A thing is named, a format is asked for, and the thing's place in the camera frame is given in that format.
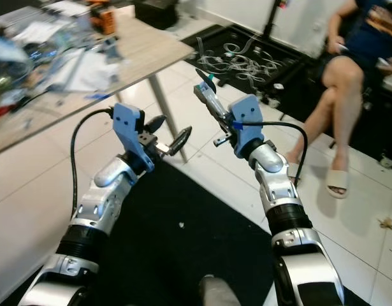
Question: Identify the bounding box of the black mat under tubing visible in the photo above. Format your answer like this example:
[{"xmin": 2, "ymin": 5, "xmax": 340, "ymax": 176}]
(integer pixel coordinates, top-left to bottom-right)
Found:
[{"xmin": 180, "ymin": 24, "xmax": 392, "ymax": 160}]

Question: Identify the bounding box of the light wooden table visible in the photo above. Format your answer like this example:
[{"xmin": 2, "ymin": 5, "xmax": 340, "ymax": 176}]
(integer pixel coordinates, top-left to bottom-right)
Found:
[{"xmin": 0, "ymin": 10, "xmax": 195, "ymax": 157}]

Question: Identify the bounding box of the large white paper sheet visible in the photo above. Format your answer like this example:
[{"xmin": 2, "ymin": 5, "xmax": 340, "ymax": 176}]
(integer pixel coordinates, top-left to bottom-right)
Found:
[{"xmin": 59, "ymin": 51, "xmax": 123, "ymax": 93}]

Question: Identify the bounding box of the black box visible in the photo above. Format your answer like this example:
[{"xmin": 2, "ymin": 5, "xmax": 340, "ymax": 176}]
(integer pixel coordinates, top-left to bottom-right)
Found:
[{"xmin": 133, "ymin": 0, "xmax": 180, "ymax": 31}]

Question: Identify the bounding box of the black stand pole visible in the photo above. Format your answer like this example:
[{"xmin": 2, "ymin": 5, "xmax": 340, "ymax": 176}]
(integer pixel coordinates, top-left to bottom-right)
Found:
[{"xmin": 261, "ymin": 0, "xmax": 289, "ymax": 39}]

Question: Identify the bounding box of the large black floor mat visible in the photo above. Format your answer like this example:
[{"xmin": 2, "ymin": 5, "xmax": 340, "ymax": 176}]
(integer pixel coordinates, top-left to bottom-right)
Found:
[{"xmin": 0, "ymin": 159, "xmax": 282, "ymax": 306}]

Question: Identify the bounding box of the orange power drill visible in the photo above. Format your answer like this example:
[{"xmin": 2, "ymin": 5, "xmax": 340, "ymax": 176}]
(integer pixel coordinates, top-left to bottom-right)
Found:
[{"xmin": 91, "ymin": 0, "xmax": 119, "ymax": 38}]

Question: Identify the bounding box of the clear plastic bottle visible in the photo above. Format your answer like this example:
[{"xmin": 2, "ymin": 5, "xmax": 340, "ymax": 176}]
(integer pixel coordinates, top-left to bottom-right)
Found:
[{"xmin": 30, "ymin": 32, "xmax": 88, "ymax": 64}]

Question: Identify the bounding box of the beige sandal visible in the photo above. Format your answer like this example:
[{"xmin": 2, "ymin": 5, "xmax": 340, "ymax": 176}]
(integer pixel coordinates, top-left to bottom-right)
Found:
[{"xmin": 325, "ymin": 169, "xmax": 350, "ymax": 200}]

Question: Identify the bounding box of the seated person in dark dress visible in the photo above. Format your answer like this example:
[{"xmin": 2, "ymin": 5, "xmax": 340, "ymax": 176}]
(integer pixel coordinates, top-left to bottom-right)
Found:
[{"xmin": 285, "ymin": 0, "xmax": 392, "ymax": 198}]

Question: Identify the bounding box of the small white paper sheet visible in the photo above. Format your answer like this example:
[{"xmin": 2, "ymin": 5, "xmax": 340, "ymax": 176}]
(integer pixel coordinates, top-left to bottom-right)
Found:
[{"xmin": 17, "ymin": 22, "xmax": 72, "ymax": 45}]

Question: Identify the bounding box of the grey robot leg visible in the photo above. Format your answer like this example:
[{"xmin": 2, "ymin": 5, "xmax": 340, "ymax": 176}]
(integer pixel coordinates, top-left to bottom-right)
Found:
[{"xmin": 198, "ymin": 275, "xmax": 242, "ymax": 306}]

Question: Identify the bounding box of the pale blue plastic bag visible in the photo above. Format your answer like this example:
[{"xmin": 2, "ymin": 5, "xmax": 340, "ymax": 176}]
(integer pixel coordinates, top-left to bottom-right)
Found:
[{"xmin": 0, "ymin": 35, "xmax": 27, "ymax": 64}]

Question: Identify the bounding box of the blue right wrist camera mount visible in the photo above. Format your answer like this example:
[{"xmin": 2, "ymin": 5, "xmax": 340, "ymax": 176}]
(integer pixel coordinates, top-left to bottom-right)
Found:
[{"xmin": 229, "ymin": 94, "xmax": 265, "ymax": 157}]

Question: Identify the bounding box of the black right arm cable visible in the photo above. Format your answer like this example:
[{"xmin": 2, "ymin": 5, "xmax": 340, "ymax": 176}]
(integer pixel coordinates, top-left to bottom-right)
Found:
[{"xmin": 237, "ymin": 120, "xmax": 310, "ymax": 186}]

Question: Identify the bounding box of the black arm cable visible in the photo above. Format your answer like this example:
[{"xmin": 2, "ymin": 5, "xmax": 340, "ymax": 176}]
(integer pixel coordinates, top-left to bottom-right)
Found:
[
  {"xmin": 237, "ymin": 120, "xmax": 310, "ymax": 186},
  {"xmin": 71, "ymin": 107, "xmax": 115, "ymax": 221}
]

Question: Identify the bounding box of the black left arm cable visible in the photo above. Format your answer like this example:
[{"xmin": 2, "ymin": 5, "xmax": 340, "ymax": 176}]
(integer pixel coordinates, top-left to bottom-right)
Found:
[{"xmin": 71, "ymin": 107, "xmax": 115, "ymax": 221}]

